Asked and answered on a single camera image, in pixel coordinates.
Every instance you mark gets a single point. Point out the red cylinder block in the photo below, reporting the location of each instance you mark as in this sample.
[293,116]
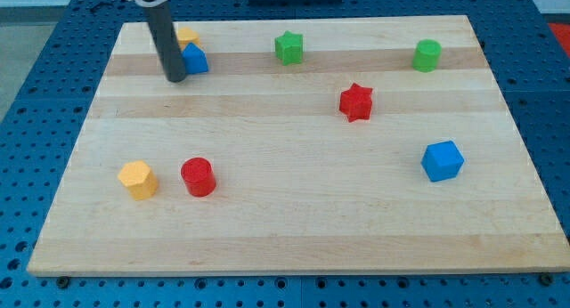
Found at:
[198,177]

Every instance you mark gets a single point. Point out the blue cube block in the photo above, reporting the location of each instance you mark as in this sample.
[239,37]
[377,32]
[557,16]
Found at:
[442,161]

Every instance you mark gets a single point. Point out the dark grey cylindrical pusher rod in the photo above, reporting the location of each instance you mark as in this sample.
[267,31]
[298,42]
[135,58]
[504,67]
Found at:
[165,39]

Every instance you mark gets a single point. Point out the black screw front right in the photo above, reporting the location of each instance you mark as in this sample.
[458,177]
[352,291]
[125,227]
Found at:
[546,279]

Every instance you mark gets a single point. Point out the blue triangle block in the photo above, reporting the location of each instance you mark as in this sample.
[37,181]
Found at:
[194,59]

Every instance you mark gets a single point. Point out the green cylinder block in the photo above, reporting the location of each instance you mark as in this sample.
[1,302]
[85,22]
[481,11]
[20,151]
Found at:
[426,55]

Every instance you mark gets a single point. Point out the yellow hexagon block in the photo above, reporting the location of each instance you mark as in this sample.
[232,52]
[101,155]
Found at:
[138,178]

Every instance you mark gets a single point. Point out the green star block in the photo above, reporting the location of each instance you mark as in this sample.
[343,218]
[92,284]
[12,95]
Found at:
[289,48]

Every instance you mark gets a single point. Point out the red star block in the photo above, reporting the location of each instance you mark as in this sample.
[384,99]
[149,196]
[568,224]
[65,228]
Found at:
[356,102]

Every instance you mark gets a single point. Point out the black screw front left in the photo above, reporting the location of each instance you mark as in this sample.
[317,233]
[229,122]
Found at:
[62,282]

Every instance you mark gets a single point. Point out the black screw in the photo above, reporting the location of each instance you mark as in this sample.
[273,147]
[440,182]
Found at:
[546,279]
[62,282]

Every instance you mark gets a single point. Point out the light wooden board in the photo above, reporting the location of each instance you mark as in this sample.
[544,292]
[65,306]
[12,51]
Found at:
[299,188]

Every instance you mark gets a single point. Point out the yellow heart block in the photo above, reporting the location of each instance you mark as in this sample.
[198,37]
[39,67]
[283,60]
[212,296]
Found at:
[186,36]

